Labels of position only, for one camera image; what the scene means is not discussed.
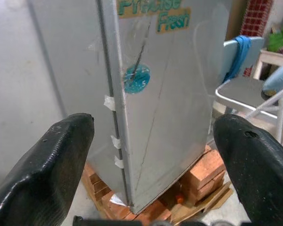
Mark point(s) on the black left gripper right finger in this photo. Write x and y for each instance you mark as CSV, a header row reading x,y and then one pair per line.
x,y
261,176

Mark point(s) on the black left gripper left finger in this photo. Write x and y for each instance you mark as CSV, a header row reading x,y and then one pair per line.
x,y
37,176

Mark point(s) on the silver fridge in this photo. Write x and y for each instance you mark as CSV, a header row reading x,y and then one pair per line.
x,y
174,106

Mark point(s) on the round teal fridge sticker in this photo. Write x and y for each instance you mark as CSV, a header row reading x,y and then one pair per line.
x,y
141,82

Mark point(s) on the green lettering fridge sticker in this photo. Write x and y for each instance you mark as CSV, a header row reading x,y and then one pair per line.
x,y
172,22

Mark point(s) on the brown cardboard sheet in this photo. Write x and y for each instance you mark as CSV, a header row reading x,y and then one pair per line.
x,y
217,195

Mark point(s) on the red brick stack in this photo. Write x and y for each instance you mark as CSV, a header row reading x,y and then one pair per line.
x,y
202,169

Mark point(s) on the white tape piece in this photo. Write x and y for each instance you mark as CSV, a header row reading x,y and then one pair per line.
x,y
109,103
116,142
119,162

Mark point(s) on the grey folding chair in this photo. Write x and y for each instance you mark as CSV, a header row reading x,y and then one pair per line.
x,y
245,89

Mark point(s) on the light blue cushion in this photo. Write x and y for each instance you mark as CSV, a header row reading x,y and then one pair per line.
x,y
280,77

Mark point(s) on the small white rack table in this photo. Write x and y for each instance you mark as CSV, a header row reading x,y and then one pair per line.
x,y
266,55

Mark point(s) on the red lattice panel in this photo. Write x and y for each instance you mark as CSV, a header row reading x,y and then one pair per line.
x,y
254,16

